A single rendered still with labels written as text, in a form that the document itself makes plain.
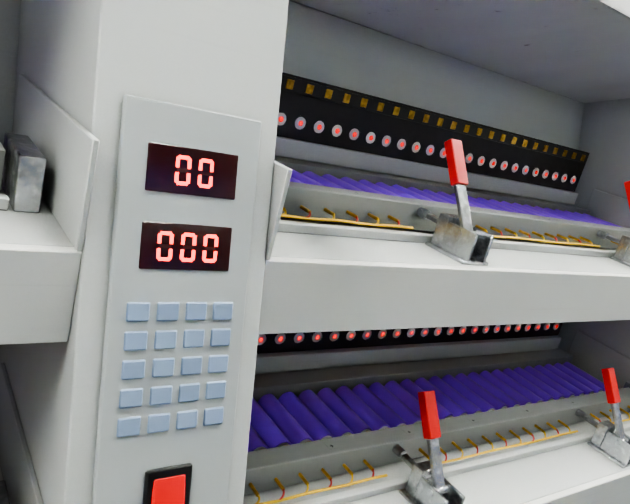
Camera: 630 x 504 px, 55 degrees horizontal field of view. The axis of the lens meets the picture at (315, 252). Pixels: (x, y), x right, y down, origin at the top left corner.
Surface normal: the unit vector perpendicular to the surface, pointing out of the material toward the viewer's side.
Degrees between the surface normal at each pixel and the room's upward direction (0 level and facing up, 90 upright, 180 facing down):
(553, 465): 16
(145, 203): 90
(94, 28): 90
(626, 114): 90
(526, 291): 106
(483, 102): 90
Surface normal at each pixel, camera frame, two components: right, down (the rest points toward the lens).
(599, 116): -0.81, -0.04
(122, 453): 0.59, 0.10
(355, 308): 0.53, 0.37
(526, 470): 0.25, -0.93
